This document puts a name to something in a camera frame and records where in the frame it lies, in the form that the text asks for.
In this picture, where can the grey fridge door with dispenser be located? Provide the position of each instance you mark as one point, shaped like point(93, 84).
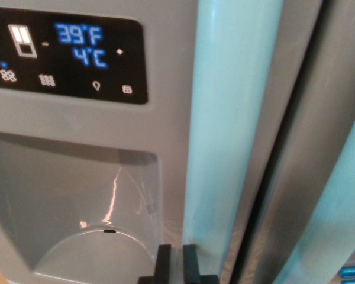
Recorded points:
point(77, 124)

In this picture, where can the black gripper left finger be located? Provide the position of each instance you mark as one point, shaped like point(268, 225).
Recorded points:
point(163, 263)

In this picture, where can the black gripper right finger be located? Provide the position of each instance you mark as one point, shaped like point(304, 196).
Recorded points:
point(190, 263)

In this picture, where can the grey fridge door with logo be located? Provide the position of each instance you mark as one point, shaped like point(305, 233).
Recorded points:
point(322, 124)

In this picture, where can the black control panel sticker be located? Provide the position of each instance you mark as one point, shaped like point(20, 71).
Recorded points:
point(71, 68)

